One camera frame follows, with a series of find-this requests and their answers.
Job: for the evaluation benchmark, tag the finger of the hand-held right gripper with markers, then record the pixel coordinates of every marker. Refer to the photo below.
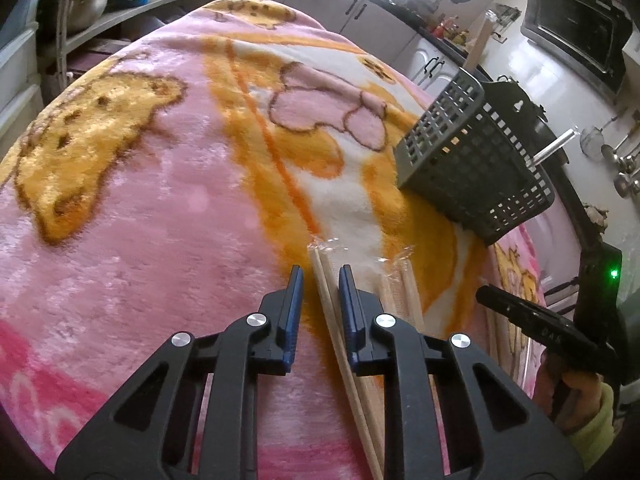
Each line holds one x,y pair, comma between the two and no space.
500,300

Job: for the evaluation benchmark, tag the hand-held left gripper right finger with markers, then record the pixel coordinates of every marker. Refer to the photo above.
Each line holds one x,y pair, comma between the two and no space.
347,310

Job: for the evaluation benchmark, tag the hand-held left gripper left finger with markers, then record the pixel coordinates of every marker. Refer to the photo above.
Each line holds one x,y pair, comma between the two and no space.
296,310

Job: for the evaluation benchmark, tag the grey slotted utensil basket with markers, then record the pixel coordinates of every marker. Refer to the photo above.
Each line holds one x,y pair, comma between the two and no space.
450,160

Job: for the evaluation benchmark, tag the person's right forearm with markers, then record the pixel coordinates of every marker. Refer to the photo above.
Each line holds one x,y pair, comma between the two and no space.
597,420

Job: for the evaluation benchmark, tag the person's right hand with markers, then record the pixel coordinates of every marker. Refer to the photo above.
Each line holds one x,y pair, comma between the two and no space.
580,390

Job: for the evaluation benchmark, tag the pale lumpy produce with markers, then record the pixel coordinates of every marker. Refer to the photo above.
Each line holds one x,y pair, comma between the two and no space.
595,217

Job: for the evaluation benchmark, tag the hanging metal ladle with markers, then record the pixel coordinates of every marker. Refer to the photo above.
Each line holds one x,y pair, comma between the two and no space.
622,185
607,151

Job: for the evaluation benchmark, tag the hanging metal strainer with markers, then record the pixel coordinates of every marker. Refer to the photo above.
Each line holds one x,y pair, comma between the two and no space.
592,140

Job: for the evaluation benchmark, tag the pink printed blanket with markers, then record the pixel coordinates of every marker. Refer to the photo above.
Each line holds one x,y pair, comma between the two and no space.
150,210

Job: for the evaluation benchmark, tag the cluster of condiment bottles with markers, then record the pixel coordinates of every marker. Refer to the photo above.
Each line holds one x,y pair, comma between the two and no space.
450,30

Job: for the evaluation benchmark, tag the black countertop oven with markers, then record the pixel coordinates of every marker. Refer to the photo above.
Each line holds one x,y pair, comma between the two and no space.
570,15

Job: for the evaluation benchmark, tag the wooden shelf unit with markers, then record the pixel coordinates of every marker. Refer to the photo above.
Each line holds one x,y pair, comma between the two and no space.
165,2

